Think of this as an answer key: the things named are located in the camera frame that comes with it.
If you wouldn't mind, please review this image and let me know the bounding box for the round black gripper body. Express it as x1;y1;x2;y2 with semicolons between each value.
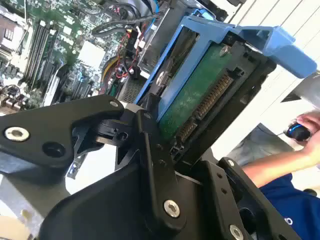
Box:
38;162;214;240

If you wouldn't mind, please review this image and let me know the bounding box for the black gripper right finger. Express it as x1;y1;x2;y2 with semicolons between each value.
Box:
199;156;301;240

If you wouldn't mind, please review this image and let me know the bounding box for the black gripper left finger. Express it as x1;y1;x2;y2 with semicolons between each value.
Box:
0;93;188;232

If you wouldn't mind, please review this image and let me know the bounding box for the round black tool blue ring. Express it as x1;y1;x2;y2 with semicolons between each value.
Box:
285;119;313;143

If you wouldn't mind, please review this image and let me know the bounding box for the black disk wire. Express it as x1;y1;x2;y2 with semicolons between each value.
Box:
91;13;157;39

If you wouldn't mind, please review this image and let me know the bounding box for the hard disk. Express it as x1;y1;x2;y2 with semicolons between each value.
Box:
134;8;318;166

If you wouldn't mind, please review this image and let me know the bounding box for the blue disk wire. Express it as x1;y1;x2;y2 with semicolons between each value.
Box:
149;0;162;35

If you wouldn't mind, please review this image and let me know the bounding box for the person's right hand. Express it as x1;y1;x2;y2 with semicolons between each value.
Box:
295;109;320;164

